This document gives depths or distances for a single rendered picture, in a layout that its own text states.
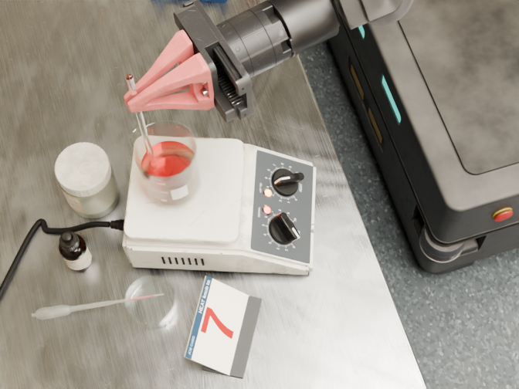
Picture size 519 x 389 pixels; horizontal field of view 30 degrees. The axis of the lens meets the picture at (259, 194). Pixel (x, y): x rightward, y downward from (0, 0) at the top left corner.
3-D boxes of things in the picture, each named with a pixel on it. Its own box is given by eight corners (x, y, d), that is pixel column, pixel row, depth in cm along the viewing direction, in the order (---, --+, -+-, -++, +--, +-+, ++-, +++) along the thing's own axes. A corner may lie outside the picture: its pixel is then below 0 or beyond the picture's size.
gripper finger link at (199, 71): (133, 107, 82) (231, 59, 84) (97, 45, 85) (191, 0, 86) (144, 144, 88) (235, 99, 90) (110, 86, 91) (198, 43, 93)
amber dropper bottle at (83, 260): (61, 254, 108) (47, 230, 102) (86, 242, 109) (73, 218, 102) (72, 276, 107) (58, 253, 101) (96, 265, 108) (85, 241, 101)
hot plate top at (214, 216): (245, 142, 105) (245, 138, 104) (239, 245, 100) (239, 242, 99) (135, 137, 105) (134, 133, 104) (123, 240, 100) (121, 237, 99)
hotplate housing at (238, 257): (315, 172, 112) (317, 140, 104) (311, 279, 106) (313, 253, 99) (124, 164, 113) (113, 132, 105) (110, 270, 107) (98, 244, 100)
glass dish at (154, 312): (117, 312, 105) (113, 306, 103) (147, 272, 107) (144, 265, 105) (157, 339, 104) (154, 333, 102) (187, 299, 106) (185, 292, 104)
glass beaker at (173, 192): (214, 171, 103) (208, 133, 95) (186, 221, 100) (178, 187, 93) (155, 147, 104) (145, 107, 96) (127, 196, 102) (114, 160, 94)
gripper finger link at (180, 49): (144, 125, 81) (242, 76, 83) (107, 62, 84) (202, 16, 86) (154, 161, 87) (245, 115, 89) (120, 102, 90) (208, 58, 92)
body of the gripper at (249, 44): (232, 88, 83) (306, 50, 84) (177, 3, 86) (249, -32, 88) (235, 124, 88) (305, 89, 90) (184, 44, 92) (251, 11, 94)
